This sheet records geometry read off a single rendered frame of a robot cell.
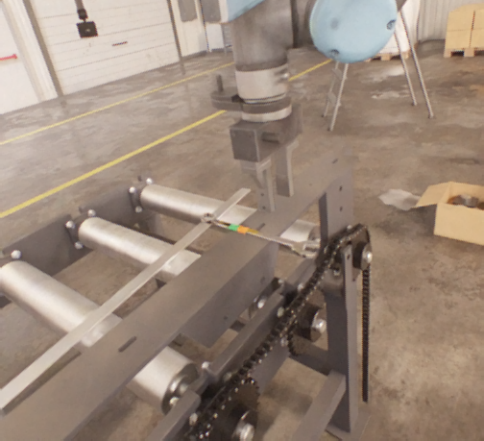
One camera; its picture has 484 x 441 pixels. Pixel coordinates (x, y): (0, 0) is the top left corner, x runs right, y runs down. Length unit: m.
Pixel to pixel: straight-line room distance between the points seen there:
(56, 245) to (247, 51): 1.21
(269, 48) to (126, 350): 0.45
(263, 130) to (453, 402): 1.61
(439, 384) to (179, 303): 1.54
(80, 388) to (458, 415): 1.60
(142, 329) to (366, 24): 0.47
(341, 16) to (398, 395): 1.71
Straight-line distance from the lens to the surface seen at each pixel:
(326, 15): 0.40
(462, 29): 8.41
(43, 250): 1.58
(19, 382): 1.01
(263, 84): 0.55
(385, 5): 0.41
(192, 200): 1.48
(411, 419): 1.89
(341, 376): 1.54
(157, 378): 0.89
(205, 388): 0.86
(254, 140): 0.54
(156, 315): 0.61
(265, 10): 0.54
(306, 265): 1.02
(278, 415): 1.87
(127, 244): 1.33
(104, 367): 0.58
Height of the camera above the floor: 1.57
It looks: 28 degrees down
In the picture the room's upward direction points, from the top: 9 degrees counter-clockwise
